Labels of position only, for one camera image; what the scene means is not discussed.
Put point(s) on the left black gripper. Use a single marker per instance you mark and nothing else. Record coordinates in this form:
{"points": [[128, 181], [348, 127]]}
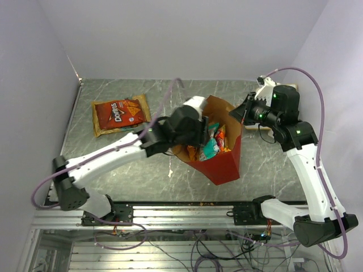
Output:
{"points": [[202, 134]]}

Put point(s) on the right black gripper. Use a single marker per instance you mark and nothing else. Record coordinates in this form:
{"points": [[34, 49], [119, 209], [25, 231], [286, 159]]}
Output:
{"points": [[244, 111]]}

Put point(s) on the red brown paper bag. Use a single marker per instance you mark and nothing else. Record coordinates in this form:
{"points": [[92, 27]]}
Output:
{"points": [[224, 167]]}

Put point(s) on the Doritos chip bag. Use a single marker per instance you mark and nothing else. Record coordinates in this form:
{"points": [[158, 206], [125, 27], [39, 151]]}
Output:
{"points": [[116, 116]]}

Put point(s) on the orange Kettle chip bag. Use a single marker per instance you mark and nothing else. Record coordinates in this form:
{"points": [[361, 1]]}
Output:
{"points": [[193, 153]]}

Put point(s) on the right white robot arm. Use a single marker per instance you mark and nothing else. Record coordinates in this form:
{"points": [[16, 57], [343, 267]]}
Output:
{"points": [[325, 219]]}

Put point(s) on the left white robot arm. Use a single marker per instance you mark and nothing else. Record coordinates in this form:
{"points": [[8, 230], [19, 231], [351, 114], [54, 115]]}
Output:
{"points": [[72, 175]]}

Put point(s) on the white notepad board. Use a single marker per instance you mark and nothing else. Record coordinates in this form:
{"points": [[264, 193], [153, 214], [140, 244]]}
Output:
{"points": [[283, 109]]}

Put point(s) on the teal snack packet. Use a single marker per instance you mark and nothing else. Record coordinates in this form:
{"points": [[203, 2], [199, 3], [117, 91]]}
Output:
{"points": [[211, 149]]}

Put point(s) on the orange snack packet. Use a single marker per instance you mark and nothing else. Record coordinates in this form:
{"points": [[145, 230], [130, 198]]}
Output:
{"points": [[221, 139]]}

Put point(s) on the aluminium rail frame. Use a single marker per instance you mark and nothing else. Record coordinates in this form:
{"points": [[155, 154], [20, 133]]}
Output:
{"points": [[166, 236]]}

